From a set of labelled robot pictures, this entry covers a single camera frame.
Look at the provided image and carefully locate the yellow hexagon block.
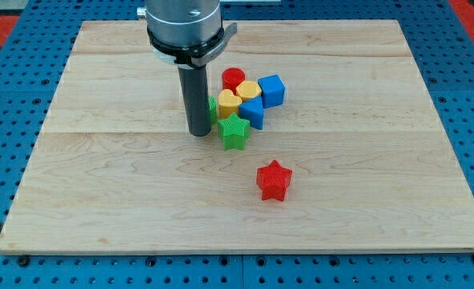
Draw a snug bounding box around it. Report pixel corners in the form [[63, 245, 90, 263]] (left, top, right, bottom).
[[235, 80, 262, 102]]

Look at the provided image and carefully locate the blue triangle block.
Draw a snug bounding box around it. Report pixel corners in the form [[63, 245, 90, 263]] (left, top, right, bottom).
[[239, 96, 264, 130]]

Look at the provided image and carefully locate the yellow heart block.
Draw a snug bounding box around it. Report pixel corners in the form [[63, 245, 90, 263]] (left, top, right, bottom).
[[218, 89, 243, 119]]

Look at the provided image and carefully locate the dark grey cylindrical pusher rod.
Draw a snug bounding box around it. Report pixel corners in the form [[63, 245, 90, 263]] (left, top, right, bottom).
[[178, 66, 211, 136]]

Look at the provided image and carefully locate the red cylinder block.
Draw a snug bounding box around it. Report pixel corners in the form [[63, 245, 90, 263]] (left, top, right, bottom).
[[221, 67, 246, 94]]

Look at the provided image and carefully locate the red star block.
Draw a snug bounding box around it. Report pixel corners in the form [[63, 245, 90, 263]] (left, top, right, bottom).
[[255, 160, 292, 201]]

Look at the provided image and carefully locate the green block behind rod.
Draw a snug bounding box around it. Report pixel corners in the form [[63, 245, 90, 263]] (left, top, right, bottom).
[[209, 96, 218, 125]]

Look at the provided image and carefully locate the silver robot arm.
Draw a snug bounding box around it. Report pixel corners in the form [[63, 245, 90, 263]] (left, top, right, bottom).
[[137, 0, 238, 69]]

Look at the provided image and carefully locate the green star block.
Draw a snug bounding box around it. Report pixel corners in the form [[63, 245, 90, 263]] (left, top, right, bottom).
[[218, 113, 251, 150]]

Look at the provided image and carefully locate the wooden board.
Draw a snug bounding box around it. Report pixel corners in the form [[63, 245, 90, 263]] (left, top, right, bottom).
[[0, 20, 474, 255]]

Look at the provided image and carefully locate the blue cube block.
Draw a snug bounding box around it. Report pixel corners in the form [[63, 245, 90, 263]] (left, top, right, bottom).
[[258, 75, 285, 108]]

